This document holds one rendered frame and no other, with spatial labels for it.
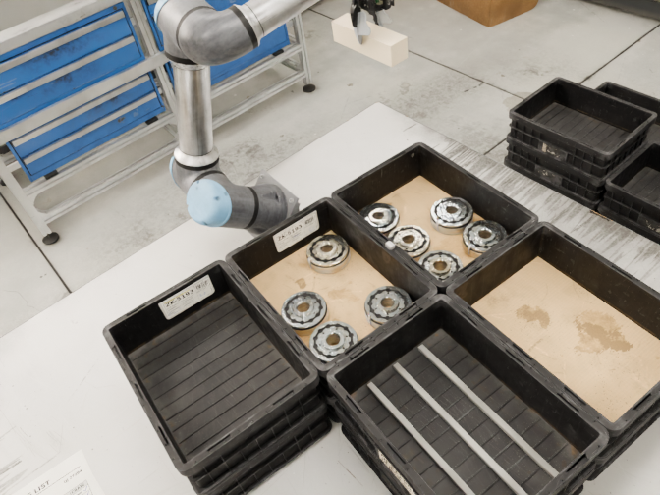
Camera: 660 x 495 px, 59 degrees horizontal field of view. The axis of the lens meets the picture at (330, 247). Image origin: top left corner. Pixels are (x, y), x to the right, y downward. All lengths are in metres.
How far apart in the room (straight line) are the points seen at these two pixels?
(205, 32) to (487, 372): 0.89
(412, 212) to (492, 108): 1.88
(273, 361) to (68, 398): 0.55
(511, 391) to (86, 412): 0.96
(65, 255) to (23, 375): 1.43
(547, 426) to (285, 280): 0.65
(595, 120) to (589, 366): 1.34
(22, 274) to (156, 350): 1.78
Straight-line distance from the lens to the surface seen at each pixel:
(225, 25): 1.28
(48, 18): 2.80
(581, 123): 2.41
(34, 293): 2.96
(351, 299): 1.33
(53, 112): 2.86
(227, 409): 1.24
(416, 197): 1.54
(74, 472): 1.47
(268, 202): 1.55
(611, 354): 1.29
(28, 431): 1.58
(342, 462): 1.28
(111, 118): 3.00
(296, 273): 1.40
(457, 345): 1.25
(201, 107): 1.47
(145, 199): 3.14
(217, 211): 1.46
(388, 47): 1.62
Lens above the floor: 1.88
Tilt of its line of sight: 47 degrees down
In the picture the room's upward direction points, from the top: 11 degrees counter-clockwise
